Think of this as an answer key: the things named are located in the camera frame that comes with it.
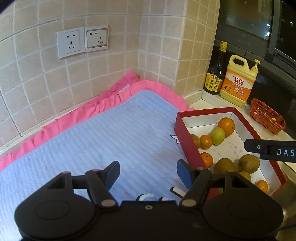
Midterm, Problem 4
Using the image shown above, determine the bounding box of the right white wall socket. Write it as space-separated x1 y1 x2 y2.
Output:
85 25 109 52

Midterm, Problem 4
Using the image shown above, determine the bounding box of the brown kiwi far right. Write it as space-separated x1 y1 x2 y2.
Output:
238 154 260 174

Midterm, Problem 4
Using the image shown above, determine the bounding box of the orange tangerine front left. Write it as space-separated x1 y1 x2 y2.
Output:
201 152 213 169

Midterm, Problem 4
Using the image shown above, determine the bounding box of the large brown kiwi back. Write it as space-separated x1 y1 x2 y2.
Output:
213 158 238 175

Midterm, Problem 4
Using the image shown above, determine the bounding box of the small red plastic basket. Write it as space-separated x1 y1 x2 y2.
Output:
250 98 287 135

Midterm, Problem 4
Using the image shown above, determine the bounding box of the large orange back right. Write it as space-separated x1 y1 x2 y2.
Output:
217 118 235 137

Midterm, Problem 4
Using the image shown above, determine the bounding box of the yellow detergent jug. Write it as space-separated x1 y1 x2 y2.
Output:
220 55 260 107

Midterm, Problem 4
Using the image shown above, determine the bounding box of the round brown kiwi front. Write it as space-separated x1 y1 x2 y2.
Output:
239 171 251 182

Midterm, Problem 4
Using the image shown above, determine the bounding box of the red white cardboard box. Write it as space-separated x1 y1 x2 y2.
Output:
175 107 287 197

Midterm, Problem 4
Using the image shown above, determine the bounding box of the orange tangerine near finger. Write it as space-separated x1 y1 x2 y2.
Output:
190 134 201 149

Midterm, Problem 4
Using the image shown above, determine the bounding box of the green apple centre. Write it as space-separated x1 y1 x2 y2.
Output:
210 127 225 145

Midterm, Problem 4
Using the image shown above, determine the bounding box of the dark window frame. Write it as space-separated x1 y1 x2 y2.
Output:
215 0 295 138

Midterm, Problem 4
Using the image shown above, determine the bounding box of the orange tangerine centre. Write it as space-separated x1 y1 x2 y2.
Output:
200 135 213 150

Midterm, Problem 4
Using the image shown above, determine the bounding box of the tiny orange kumquat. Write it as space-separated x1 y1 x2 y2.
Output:
255 180 268 193

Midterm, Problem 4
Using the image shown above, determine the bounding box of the blue quilted mat pink trim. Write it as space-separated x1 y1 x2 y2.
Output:
1 72 189 240

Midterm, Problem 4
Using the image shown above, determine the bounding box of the dark soy sauce bottle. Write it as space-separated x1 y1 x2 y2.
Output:
204 41 228 95

